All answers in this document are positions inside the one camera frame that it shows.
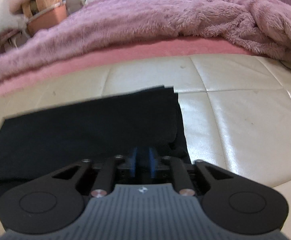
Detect black pants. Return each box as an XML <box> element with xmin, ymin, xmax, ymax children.
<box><xmin>0</xmin><ymin>87</ymin><xmax>190</xmax><ymax>197</ymax></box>

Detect pink bed sheet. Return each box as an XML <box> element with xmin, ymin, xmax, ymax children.
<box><xmin>0</xmin><ymin>36</ymin><xmax>253</xmax><ymax>97</ymax></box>

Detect white cloth on chair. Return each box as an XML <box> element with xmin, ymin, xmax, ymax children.
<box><xmin>0</xmin><ymin>15</ymin><xmax>28</xmax><ymax>35</ymax></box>

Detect pink plastic storage bin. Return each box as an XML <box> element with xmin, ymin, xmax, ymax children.
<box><xmin>27</xmin><ymin>2</ymin><xmax>68</xmax><ymax>36</ymax></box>

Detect fluffy pink blanket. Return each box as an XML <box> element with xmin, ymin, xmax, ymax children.
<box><xmin>0</xmin><ymin>0</ymin><xmax>291</xmax><ymax>82</ymax></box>

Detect brown patterned bag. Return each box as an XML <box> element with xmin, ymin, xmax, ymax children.
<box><xmin>21</xmin><ymin>0</ymin><xmax>62</xmax><ymax>18</ymax></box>

